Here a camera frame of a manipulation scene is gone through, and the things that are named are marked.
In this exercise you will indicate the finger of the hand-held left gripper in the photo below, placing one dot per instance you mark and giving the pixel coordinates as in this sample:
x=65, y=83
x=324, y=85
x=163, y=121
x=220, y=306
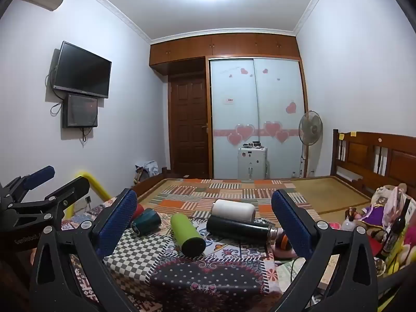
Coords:
x=68, y=189
x=39, y=175

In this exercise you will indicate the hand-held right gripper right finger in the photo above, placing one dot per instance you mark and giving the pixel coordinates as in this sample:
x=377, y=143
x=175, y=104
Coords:
x=289, y=222

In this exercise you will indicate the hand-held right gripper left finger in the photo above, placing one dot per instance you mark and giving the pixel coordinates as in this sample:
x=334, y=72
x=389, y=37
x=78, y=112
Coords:
x=117, y=221

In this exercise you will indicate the red cup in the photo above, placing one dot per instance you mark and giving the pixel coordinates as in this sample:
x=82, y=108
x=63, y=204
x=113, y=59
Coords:
x=139, y=210

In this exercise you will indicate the dark green cup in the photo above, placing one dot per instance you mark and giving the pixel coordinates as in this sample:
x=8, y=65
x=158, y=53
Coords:
x=148, y=221

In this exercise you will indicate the white cup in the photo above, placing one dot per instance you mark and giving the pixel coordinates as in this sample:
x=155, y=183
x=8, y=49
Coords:
x=232, y=211

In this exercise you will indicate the orange and black round gadget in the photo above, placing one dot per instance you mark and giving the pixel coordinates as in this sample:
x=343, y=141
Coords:
x=284, y=243

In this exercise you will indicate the yellow padded pipe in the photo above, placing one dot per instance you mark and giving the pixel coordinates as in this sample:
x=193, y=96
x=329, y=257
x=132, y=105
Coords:
x=97, y=185

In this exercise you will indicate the grey checkered cloth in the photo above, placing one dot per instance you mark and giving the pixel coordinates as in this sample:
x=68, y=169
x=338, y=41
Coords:
x=139, y=256

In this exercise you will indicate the straw bed mat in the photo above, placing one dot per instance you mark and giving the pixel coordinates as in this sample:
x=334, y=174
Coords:
x=325, y=195

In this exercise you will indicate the black thermos flask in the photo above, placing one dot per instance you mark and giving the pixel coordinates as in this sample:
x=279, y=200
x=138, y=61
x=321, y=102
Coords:
x=234, y=229

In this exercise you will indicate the clear bottle with dark cap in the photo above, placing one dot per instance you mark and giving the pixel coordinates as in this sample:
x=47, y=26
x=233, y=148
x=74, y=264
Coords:
x=348, y=224

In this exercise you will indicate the pile of clothes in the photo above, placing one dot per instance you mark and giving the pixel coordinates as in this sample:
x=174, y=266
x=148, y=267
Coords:
x=149, y=169

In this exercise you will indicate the small white cabinet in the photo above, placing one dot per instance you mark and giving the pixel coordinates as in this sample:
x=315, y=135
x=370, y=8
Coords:
x=252, y=164

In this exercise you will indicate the green cylindrical bottle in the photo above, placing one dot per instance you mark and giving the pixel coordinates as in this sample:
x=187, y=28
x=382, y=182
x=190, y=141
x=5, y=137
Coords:
x=186, y=234

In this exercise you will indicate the patchwork blanket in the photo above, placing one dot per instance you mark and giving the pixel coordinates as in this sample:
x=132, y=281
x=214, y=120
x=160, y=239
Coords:
x=195, y=195

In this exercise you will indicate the stuffed toy in purple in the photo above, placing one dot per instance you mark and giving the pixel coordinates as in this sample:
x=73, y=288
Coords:
x=373, y=213

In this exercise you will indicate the dark jars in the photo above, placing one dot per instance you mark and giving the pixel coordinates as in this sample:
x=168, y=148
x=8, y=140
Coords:
x=253, y=144

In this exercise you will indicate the standing fan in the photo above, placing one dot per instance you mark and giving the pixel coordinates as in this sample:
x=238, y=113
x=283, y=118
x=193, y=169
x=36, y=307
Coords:
x=310, y=127

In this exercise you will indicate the floral printed blanket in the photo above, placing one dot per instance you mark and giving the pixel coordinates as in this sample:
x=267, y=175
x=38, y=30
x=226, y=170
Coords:
x=201, y=273

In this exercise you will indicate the dark glass bottle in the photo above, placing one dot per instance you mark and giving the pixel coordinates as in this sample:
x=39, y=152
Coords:
x=395, y=234

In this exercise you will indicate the pink bag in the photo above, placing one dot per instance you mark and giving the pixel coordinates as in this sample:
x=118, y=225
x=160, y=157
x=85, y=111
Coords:
x=395, y=201

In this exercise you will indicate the sliding door wardrobe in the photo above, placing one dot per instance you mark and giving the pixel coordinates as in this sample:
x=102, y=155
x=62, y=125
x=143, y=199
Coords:
x=260, y=110

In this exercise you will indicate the brown wooden door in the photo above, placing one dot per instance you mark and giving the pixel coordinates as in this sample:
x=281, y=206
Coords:
x=188, y=120

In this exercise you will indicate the wooden overhead cabinets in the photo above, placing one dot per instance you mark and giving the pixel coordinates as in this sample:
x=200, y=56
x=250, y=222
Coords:
x=227, y=44

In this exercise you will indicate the small wall-mounted monitor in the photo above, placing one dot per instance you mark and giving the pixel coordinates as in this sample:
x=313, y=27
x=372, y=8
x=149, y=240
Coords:
x=80, y=110

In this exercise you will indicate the wooden bed frame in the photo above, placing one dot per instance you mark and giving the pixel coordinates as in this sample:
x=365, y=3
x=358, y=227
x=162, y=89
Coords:
x=357, y=156

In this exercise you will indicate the wall-mounted television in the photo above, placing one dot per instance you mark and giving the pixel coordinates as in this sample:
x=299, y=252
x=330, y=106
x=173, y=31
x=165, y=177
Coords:
x=81, y=70

